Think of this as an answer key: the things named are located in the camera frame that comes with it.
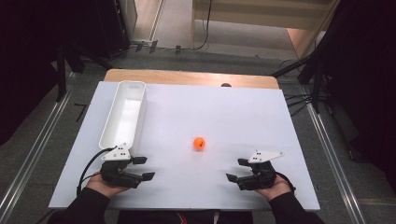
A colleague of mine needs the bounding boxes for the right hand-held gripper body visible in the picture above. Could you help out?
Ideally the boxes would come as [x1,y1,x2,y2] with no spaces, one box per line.
[237,149,285,191]

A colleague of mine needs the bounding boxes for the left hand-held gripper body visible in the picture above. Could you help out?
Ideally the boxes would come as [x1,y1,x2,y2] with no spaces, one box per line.
[100,143,144,189]

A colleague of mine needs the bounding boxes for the long white plastic bin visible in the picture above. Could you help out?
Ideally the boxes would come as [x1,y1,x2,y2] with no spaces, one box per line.
[98,79,148,157]

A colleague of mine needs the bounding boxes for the orange ball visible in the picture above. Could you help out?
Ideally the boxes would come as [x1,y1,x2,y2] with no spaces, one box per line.
[192,136,206,151]

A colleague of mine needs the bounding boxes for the person's right hand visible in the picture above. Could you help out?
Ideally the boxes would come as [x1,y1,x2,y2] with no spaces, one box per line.
[254,175,292,202]

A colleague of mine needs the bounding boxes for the person's left hand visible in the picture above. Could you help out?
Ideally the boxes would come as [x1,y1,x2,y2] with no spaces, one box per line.
[85,172,130,199]

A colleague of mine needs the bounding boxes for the white board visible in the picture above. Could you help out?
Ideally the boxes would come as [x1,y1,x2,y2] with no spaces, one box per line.
[49,81,321,212]

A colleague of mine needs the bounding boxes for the wooden table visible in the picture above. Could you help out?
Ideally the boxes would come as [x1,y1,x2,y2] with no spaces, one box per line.
[103,68,280,91]

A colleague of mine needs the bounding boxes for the black stand legs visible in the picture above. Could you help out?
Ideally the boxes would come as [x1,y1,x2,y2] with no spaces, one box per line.
[270,50,332,115]
[54,39,114,103]

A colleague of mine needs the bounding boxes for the black cabinet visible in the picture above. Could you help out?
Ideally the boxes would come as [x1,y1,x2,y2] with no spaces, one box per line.
[94,0,133,60]

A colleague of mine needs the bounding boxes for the dark curtain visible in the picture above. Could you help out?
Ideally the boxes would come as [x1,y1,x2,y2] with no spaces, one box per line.
[317,0,396,188]
[0,0,101,147]

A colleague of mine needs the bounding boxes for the light wooden shelf unit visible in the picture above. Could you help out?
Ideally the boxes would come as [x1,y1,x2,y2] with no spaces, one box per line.
[190,0,341,60]

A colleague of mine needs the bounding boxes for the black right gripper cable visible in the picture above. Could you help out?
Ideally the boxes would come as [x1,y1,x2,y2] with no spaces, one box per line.
[275,171,297,192]

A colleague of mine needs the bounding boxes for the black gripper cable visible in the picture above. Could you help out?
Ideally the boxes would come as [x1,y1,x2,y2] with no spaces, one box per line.
[76,147,117,196]
[275,171,297,192]

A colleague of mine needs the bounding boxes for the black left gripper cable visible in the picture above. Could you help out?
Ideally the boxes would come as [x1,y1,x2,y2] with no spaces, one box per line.
[76,147,117,196]

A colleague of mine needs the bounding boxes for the metal floor rail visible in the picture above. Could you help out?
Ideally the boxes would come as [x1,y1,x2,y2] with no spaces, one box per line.
[0,72,78,220]
[305,102,366,224]

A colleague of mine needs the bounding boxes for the black floor cables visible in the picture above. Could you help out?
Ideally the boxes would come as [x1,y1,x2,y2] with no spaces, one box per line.
[283,92,314,118]

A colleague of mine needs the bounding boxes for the black hanging cable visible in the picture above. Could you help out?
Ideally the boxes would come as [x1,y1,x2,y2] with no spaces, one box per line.
[191,0,214,51]

